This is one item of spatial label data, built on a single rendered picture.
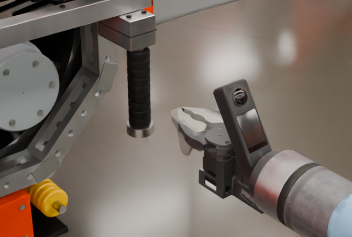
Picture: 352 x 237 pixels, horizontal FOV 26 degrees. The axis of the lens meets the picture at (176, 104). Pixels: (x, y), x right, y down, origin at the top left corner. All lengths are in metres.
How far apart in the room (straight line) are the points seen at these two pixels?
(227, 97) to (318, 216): 0.20
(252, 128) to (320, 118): 1.88
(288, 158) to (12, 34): 0.41
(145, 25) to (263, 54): 2.24
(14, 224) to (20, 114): 0.33
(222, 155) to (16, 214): 0.52
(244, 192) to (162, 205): 1.32
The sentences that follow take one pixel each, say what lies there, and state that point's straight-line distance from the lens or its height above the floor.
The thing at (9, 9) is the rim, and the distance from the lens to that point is 1.40.
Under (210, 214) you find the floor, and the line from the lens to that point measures 2.33.
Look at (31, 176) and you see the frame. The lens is 1.43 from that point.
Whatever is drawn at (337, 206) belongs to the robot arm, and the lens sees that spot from 0.92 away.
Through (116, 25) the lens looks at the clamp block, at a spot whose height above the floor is 0.93.
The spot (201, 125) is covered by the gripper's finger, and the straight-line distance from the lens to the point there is 1.09.
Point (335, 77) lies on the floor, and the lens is 3.22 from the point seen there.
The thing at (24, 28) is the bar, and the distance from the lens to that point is 1.07.
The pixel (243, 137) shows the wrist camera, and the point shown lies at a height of 0.86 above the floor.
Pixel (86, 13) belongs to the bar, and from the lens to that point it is 1.12.
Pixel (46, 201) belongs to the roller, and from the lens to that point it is 1.48.
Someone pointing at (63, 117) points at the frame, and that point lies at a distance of 1.46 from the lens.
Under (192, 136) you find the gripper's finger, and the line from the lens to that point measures 1.06.
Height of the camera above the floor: 1.37
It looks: 28 degrees down
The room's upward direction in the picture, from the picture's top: straight up
